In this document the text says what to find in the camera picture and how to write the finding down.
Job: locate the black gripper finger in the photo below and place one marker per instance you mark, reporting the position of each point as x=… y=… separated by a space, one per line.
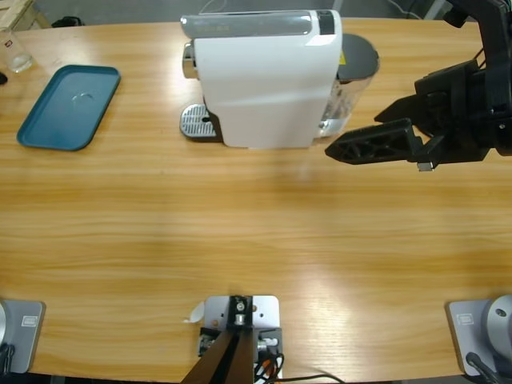
x=2 y=78

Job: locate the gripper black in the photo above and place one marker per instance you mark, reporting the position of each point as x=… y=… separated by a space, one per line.
x=460 y=120

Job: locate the clear drinking glass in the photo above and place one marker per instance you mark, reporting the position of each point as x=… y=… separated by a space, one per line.
x=20 y=60

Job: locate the grey coffee machine lid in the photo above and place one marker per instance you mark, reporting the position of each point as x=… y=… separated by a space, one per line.
x=248 y=25

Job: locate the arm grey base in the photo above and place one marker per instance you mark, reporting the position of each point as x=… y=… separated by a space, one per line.
x=24 y=332
x=468 y=336

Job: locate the white capsule coffee machine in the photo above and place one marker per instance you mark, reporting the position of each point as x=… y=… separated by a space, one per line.
x=264 y=88

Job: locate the teal plastic tray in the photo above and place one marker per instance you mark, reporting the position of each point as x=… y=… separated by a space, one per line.
x=64 y=112

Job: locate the clear water tank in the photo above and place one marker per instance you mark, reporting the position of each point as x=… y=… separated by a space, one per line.
x=358 y=60

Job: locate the black floor object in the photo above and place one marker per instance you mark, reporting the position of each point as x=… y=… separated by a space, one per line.
x=68 y=21

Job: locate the grey metal leg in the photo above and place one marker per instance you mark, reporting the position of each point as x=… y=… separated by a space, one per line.
x=434 y=9

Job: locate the white tape scrap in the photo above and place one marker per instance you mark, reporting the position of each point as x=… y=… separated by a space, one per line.
x=198 y=313

